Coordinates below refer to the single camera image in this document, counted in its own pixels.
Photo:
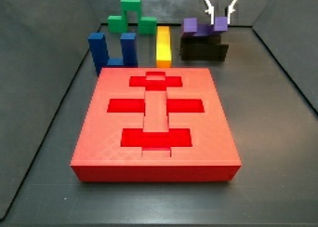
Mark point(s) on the black angled fixture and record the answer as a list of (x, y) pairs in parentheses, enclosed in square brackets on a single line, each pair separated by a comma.
[(203, 48)]

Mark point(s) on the green block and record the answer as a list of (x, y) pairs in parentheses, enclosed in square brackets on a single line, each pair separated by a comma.
[(131, 14)]

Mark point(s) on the yellow long bar block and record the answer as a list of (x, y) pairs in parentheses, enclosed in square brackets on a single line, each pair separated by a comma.
[(163, 47)]

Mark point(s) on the red puzzle board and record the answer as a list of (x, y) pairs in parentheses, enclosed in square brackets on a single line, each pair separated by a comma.
[(155, 128)]

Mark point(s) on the blue U-shaped block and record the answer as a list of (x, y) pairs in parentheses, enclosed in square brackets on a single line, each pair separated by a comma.
[(112, 52)]

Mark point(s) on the purple U-shaped block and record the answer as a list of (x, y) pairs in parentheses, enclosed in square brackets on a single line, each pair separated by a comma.
[(192, 28)]

